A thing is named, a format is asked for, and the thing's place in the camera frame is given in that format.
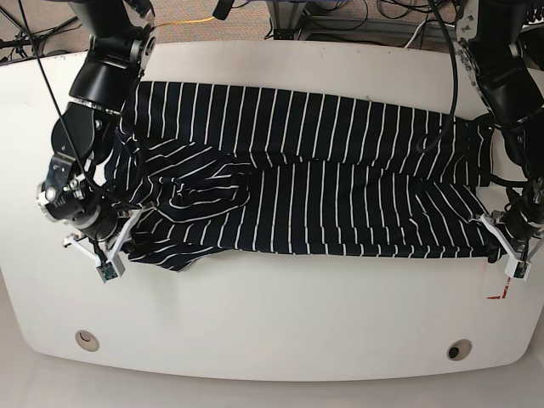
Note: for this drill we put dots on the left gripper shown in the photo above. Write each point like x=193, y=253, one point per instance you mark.
x=523, y=217

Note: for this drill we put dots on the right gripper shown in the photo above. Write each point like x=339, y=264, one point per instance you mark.
x=66, y=196

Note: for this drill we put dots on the navy white striped T-shirt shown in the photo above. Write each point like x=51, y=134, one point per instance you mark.
x=226, y=167

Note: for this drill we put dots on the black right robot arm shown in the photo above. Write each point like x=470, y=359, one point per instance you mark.
x=122, y=38

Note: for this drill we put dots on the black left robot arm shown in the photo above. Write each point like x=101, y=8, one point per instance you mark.
x=487, y=33

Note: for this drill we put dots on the red tape rectangle marking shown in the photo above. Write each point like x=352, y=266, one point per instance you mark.
x=495, y=282

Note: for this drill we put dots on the black tripod on floor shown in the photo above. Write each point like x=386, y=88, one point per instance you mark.
x=24, y=37

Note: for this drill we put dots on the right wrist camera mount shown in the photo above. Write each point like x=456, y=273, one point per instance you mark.
x=105, y=254

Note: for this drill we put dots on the left table cable grommet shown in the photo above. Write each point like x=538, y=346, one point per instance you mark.
x=87, y=341

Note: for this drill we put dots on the table cable grommet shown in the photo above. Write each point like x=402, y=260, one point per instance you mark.
x=87, y=341
x=459, y=350

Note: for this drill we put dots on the right table cable grommet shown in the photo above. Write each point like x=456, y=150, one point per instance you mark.
x=459, y=350

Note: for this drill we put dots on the aluminium frame stand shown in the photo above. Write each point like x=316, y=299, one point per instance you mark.
x=300, y=20

